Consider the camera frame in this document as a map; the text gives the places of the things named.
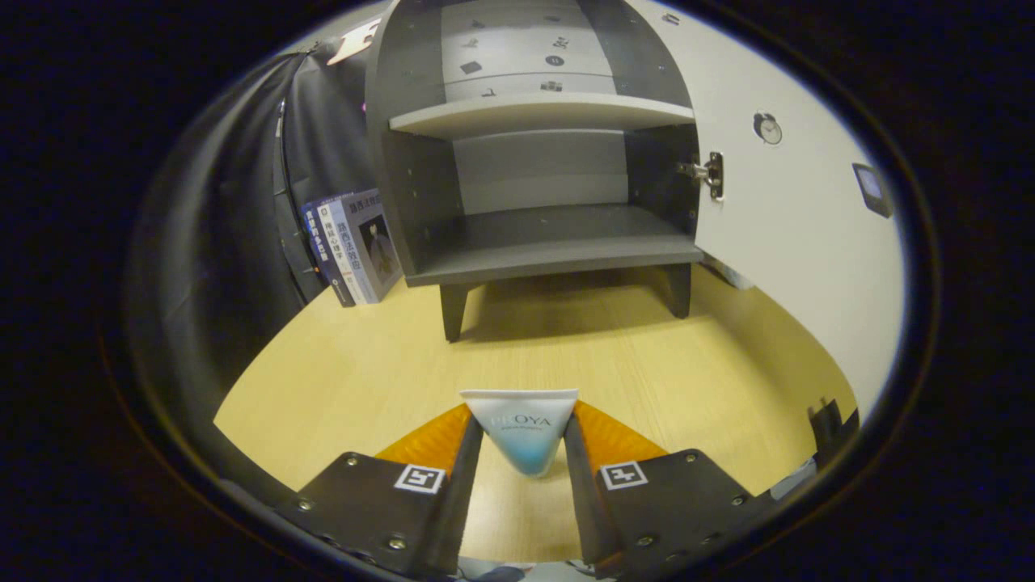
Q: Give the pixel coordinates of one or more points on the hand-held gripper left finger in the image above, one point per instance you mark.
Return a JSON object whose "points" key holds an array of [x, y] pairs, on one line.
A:
{"points": [[461, 501]]}

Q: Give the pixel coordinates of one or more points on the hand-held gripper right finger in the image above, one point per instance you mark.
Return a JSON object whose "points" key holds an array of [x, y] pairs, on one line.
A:
{"points": [[584, 501]]}

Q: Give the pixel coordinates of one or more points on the white and blue tube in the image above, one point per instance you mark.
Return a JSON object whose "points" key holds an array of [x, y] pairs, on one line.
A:
{"points": [[521, 436]]}

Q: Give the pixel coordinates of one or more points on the white cabinet door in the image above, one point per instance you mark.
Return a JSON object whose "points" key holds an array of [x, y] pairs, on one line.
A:
{"points": [[792, 242]]}

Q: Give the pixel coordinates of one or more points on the grey cover book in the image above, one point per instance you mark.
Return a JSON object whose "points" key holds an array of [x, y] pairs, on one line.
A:
{"points": [[376, 242]]}

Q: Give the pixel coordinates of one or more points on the metal door hinge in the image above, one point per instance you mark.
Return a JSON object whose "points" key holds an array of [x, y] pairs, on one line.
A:
{"points": [[711, 174]]}

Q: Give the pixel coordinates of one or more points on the black backdrop cloth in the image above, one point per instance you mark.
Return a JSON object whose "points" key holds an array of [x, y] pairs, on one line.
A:
{"points": [[210, 242]]}

